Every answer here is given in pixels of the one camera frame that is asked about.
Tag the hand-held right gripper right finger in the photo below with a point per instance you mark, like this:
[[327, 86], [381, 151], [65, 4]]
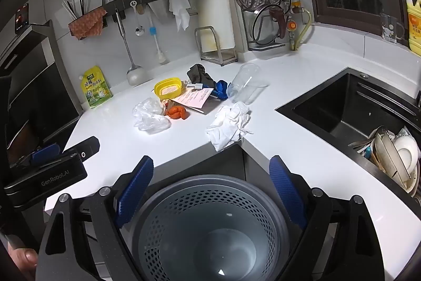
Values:
[[286, 192]]

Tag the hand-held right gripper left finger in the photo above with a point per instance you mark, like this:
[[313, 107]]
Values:
[[135, 192]]

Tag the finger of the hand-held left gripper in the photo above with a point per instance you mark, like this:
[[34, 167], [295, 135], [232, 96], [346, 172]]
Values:
[[87, 146], [46, 152]]

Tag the clear plastic bag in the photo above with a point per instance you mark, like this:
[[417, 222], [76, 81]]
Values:
[[149, 118]]

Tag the grey perforated bin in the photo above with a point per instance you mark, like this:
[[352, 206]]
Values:
[[213, 235]]

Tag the white tissue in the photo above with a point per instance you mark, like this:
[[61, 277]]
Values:
[[227, 126]]

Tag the cream and red snack wrapper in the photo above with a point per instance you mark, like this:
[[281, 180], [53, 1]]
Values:
[[168, 103]]

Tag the yellow plastic lid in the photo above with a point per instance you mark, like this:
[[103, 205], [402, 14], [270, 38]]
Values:
[[167, 88]]

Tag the clear plastic cup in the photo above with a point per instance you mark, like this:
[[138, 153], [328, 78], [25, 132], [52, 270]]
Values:
[[246, 83]]

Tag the person's left hand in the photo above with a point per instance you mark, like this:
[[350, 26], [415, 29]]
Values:
[[21, 259]]

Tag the yellow green seasoning pouch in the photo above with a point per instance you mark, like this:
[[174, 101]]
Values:
[[95, 90]]

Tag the black integrated stove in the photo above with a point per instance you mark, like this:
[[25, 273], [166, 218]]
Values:
[[33, 86]]

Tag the steel spatula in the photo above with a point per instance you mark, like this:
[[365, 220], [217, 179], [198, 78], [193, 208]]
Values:
[[135, 75]]

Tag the black sink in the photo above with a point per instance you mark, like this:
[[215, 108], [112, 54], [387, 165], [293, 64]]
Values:
[[345, 109]]

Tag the pink paper receipt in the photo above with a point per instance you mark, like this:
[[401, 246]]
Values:
[[194, 100]]

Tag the orange dishcloth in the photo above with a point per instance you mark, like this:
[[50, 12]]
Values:
[[87, 22]]

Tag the pile of white dishes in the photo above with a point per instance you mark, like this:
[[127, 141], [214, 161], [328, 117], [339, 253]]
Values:
[[404, 152]]

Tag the steel spoon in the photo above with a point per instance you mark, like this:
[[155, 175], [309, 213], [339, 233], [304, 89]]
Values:
[[139, 30]]

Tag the blue and white bottle brush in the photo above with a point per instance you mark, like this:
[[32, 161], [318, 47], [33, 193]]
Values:
[[153, 31]]

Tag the dark grey cloth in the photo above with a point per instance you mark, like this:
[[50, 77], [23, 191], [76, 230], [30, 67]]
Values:
[[200, 73]]

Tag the phone with red screen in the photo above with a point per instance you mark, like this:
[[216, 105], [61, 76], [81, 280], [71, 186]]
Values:
[[21, 17]]

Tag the bundle of chopsticks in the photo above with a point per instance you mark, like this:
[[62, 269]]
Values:
[[80, 1]]

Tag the steel cutting board stand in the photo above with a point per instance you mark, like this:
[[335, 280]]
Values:
[[217, 58]]

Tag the white hanging cloth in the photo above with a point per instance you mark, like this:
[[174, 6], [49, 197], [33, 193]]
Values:
[[179, 7]]

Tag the glass pot lid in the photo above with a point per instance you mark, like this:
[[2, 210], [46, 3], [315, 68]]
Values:
[[266, 24]]

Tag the brown silicone pot holder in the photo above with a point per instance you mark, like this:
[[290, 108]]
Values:
[[279, 21]]

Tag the white cutting board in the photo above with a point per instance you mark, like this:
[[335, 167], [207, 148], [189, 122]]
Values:
[[213, 4]]

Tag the glass mug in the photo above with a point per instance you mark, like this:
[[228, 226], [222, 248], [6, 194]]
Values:
[[389, 27]]

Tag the yellow dish soap bottle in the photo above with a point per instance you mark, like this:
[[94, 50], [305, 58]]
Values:
[[415, 27]]

